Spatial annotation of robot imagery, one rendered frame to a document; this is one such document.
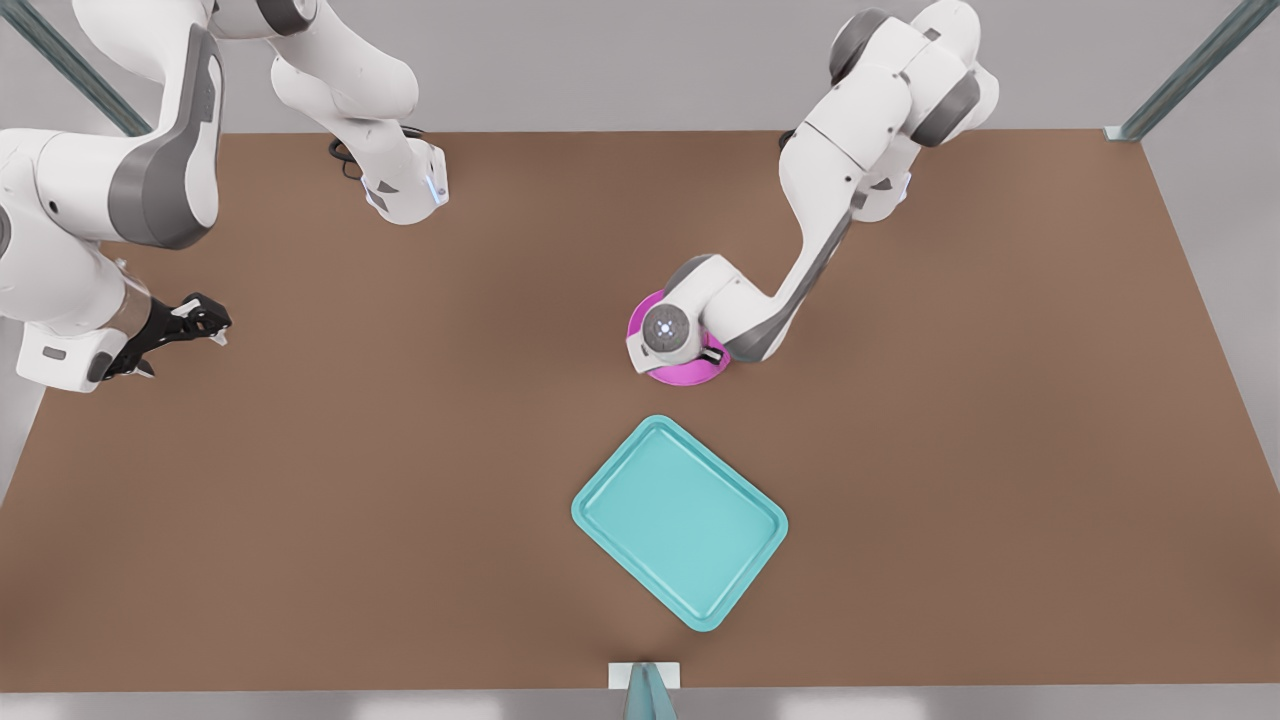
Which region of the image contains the magenta round plate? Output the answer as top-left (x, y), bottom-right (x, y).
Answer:
top-left (627, 290), bottom-right (732, 387)

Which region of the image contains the teal rectangular tray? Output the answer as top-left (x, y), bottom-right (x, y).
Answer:
top-left (571, 415), bottom-right (789, 633)

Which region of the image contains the silver frame post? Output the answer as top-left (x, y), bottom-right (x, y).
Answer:
top-left (1104, 0), bottom-right (1280, 143)
top-left (609, 661), bottom-right (682, 720)
top-left (0, 0), bottom-right (153, 138)

